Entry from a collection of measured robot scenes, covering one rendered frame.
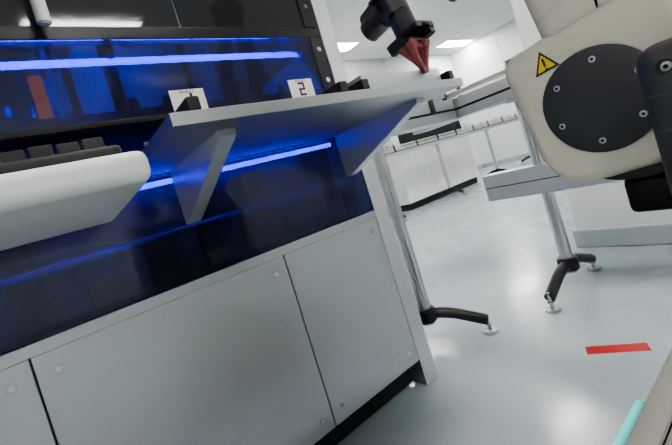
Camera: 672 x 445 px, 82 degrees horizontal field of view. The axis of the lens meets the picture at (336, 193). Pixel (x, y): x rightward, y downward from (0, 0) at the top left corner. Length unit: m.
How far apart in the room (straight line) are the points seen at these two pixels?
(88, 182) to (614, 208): 2.27
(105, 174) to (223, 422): 0.77
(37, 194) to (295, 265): 0.78
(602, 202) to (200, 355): 2.01
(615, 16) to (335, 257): 0.89
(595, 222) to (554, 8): 2.00
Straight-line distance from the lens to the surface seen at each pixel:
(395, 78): 0.88
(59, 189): 0.38
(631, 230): 2.37
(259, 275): 1.02
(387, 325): 1.28
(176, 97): 1.03
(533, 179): 1.81
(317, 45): 1.30
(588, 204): 2.41
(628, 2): 0.46
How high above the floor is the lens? 0.72
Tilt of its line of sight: 1 degrees down
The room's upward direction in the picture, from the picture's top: 17 degrees counter-clockwise
